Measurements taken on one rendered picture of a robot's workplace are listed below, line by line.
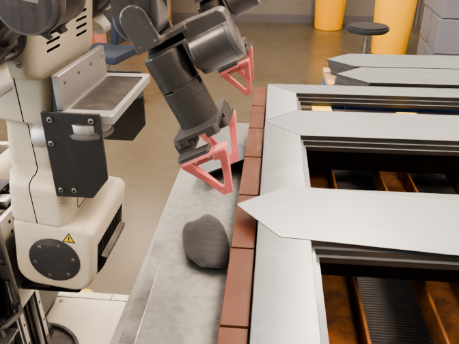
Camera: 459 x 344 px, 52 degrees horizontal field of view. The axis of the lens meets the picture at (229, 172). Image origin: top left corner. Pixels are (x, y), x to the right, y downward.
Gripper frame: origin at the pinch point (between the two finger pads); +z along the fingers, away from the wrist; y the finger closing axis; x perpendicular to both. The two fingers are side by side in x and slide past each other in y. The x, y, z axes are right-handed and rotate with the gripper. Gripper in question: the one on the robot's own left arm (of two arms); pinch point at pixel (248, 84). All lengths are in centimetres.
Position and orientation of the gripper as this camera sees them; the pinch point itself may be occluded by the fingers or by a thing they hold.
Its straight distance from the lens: 109.3
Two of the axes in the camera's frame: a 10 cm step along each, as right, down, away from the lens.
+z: 4.5, 8.1, 3.7
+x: -8.9, 3.6, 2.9
